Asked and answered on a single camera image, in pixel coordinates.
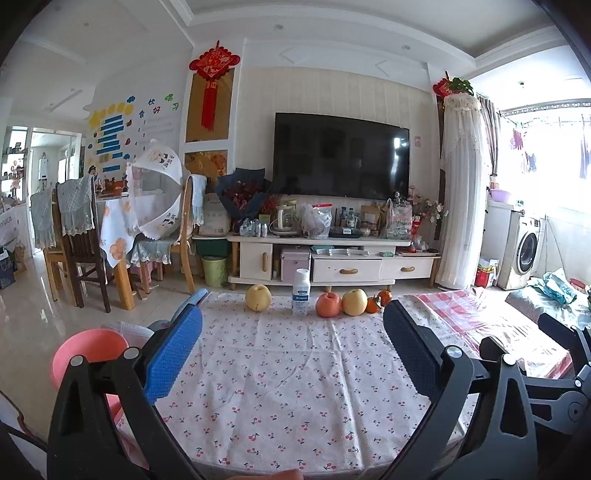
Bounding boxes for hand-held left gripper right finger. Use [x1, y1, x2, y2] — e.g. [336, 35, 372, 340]
[379, 299, 541, 480]

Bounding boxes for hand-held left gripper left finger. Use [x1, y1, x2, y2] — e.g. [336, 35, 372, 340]
[46, 305, 208, 480]

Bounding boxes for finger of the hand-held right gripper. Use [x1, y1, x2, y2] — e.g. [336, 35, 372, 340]
[524, 364, 591, 435]
[538, 313, 591, 370]

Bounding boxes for pink plastic bin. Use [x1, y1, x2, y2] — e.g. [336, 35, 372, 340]
[51, 329, 132, 416]

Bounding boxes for blue plastic bag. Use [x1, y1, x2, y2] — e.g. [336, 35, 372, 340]
[531, 270, 578, 305]

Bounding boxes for white plastic bin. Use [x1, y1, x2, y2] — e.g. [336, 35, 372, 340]
[102, 320, 155, 348]

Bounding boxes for yellow apple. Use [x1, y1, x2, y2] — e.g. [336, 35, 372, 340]
[341, 288, 369, 317]

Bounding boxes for red checkered plastic sheet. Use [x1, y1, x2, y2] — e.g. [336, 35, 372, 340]
[402, 288, 573, 379]

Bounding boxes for green waste bin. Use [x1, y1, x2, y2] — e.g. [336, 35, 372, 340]
[201, 255, 228, 288]

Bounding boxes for white washing machine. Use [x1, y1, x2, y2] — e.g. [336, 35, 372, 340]
[496, 208, 546, 291]

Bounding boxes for yellow pear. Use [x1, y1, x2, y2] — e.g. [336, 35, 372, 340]
[245, 284, 272, 312]

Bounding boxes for red apple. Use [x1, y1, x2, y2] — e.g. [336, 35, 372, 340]
[315, 292, 342, 318]

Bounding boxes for white TV cabinet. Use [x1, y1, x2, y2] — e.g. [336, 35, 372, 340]
[228, 233, 441, 289]

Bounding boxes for white plastic bottle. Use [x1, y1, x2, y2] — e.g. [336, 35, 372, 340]
[292, 268, 312, 316]

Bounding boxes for white plastic bag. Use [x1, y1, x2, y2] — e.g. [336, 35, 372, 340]
[385, 198, 413, 239]

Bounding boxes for dining table with white cloth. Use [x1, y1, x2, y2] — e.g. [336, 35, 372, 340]
[95, 191, 139, 310]

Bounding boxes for brown paper bags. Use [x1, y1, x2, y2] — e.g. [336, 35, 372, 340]
[360, 203, 386, 236]

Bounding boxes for white sack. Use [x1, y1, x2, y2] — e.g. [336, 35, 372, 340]
[202, 193, 230, 237]

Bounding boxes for dark wooden chair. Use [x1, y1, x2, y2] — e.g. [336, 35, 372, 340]
[55, 175, 112, 312]

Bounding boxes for artificial flowers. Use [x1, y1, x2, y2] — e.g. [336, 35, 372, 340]
[409, 185, 444, 222]

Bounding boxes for pink storage box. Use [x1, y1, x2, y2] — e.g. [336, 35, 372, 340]
[281, 247, 311, 282]

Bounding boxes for wrapped pack of cans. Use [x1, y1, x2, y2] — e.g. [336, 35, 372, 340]
[240, 217, 273, 236]

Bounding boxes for clear bag with red top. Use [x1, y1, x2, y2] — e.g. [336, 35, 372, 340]
[300, 203, 333, 238]

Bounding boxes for mesh food cover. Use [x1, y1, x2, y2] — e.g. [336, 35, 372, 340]
[126, 138, 192, 241]

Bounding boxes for dark flower bouquet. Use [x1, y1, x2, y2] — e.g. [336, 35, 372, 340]
[215, 167, 273, 222]

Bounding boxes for glass kettle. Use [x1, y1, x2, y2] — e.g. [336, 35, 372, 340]
[276, 203, 298, 234]

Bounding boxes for lace covered air conditioner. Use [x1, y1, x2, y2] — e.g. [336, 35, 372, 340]
[438, 92, 490, 291]

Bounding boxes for hanging laundry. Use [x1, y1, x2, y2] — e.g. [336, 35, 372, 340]
[508, 124, 591, 181]

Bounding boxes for dark blue box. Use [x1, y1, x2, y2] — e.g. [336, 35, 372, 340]
[0, 247, 17, 289]

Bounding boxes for black television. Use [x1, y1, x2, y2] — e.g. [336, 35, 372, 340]
[272, 112, 411, 201]

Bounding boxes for patterned curtain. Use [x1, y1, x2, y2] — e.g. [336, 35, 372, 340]
[475, 92, 502, 178]

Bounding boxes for green potted plant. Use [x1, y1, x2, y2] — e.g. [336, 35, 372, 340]
[434, 71, 476, 97]

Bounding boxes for blue striped wall poster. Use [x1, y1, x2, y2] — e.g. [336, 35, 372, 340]
[85, 90, 178, 174]

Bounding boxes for red knot wall decoration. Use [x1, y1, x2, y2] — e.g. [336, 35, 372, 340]
[189, 41, 242, 132]

